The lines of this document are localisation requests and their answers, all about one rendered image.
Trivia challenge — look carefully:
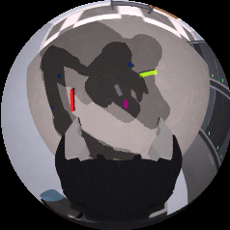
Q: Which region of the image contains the grey rod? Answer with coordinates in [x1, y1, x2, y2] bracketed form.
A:
[114, 84, 123, 96]

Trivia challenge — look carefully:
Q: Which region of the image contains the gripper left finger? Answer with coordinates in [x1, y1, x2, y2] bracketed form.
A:
[55, 117, 90, 190]

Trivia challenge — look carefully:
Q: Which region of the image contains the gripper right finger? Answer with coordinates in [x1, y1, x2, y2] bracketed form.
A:
[148, 117, 183, 191]

